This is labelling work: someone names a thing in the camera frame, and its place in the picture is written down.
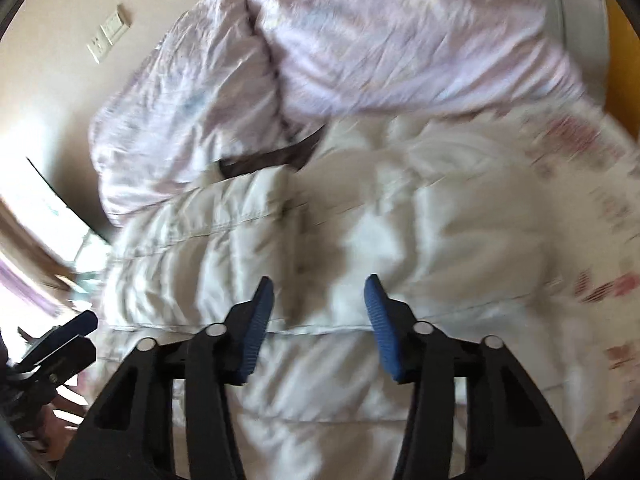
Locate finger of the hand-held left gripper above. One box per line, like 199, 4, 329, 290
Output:
20, 310, 99, 357
12, 336, 98, 387

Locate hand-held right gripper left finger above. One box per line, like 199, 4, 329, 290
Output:
54, 276, 275, 480

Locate lilac floral pillow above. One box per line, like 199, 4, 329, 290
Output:
89, 0, 301, 226
245, 0, 590, 127

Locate white wall socket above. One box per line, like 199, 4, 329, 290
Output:
87, 30, 114, 65

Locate dark brown cloth strip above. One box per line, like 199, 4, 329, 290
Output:
217, 124, 327, 181

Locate white wall light switch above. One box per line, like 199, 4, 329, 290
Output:
100, 4, 132, 44

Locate white down jacket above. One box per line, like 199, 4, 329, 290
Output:
97, 110, 568, 480

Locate floral bed sheet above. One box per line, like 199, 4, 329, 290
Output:
515, 97, 640, 466

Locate grey door panel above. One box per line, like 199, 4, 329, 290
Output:
544, 0, 609, 106

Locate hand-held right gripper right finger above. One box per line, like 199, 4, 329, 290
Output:
364, 274, 586, 480

